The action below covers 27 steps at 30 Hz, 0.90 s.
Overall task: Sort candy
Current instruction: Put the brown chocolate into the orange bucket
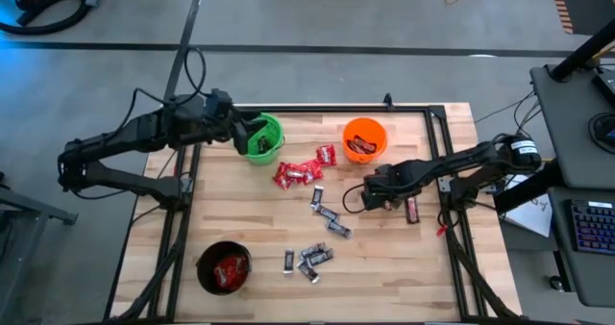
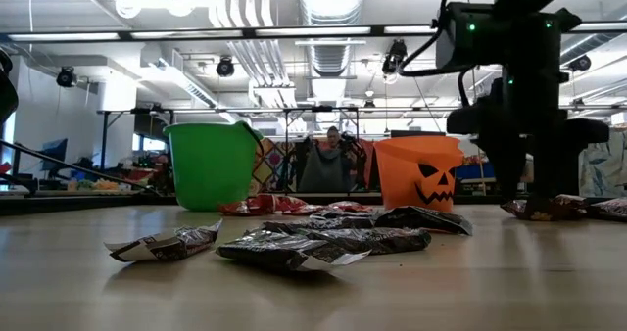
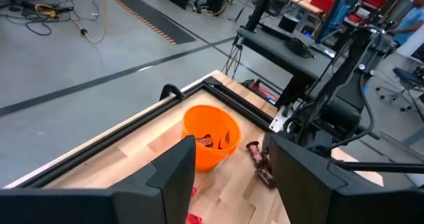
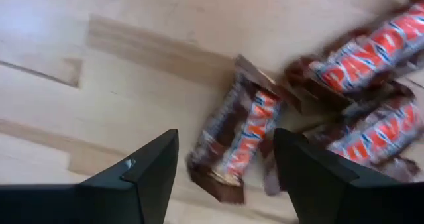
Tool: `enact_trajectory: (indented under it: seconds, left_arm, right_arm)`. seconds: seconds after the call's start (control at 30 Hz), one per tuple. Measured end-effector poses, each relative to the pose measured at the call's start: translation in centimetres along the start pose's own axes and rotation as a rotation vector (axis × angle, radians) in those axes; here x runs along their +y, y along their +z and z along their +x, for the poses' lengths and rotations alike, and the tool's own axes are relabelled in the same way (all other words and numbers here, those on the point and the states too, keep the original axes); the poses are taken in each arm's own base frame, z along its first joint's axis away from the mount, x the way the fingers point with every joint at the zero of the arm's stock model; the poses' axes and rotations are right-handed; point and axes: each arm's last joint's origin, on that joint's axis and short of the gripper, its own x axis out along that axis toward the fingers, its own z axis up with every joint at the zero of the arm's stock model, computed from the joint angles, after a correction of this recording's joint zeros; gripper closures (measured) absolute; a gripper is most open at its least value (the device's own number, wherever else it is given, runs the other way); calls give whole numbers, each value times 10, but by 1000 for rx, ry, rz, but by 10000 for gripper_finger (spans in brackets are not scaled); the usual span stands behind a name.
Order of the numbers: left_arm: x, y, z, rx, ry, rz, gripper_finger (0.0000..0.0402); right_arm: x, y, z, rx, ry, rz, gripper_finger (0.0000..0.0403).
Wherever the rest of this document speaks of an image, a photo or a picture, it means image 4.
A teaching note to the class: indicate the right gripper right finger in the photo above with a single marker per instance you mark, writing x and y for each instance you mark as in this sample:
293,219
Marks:
331,197

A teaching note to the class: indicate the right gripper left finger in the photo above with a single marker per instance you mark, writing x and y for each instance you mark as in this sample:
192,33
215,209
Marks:
99,204

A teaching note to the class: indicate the brown Snickers candy bar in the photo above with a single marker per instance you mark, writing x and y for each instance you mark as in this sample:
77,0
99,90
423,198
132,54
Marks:
374,138
238,134

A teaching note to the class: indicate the dark candy packets right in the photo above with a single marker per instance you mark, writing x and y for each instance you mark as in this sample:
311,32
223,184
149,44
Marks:
364,51

